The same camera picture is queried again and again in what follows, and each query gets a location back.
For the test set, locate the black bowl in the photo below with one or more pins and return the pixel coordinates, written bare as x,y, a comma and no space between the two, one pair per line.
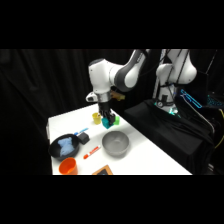
53,149

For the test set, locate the black curtain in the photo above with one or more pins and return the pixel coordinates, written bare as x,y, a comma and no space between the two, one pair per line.
40,86

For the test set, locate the yellow cup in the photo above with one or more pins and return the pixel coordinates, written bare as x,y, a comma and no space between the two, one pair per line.
96,118

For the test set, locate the black cloth-covered stand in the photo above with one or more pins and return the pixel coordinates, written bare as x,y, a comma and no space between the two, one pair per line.
173,136

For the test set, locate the green base light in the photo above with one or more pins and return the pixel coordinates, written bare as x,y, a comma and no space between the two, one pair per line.
172,110

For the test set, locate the blue taped bar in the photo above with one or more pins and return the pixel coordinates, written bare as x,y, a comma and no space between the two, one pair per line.
190,98

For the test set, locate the teal blue cube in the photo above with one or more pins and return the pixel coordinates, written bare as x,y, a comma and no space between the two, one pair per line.
107,123

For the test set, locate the brown wooden block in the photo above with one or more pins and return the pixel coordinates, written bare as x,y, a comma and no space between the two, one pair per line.
103,171

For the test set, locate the grey bowl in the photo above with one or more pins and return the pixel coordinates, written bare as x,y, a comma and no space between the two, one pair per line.
115,144

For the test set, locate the light blue cloth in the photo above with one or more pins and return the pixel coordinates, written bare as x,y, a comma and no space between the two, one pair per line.
66,146

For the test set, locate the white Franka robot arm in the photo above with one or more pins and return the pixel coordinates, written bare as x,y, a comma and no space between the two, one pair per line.
100,76

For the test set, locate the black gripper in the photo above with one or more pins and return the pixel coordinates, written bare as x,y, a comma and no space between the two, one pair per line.
104,107

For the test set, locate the red marker pen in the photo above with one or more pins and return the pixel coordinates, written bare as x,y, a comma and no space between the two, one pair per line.
91,152

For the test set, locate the green block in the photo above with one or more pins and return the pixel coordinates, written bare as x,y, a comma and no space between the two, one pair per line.
117,120

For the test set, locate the blue marker pen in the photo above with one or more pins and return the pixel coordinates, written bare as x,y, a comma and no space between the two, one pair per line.
81,131

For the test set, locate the small black cube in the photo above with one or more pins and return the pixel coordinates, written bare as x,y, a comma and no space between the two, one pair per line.
83,138

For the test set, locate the orange cup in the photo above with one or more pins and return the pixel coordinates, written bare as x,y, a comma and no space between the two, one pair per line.
68,166

